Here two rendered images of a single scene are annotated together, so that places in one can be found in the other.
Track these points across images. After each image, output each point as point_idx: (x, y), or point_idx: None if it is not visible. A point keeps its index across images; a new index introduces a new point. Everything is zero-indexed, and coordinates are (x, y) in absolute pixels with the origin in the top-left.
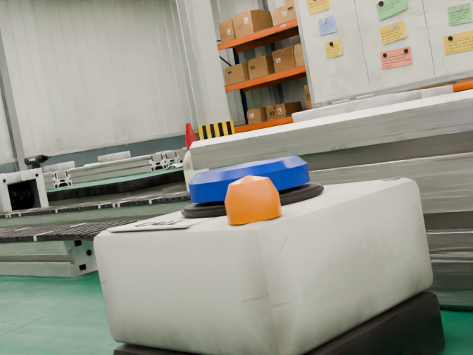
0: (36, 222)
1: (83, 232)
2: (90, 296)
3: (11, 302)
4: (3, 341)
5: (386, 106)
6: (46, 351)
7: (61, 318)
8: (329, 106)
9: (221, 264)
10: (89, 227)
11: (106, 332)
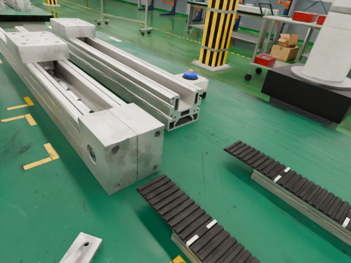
0: None
1: (255, 151)
2: (235, 140)
3: (265, 151)
4: (240, 122)
5: (168, 72)
6: (226, 115)
7: (234, 128)
8: (149, 114)
9: None
10: (260, 160)
11: (217, 116)
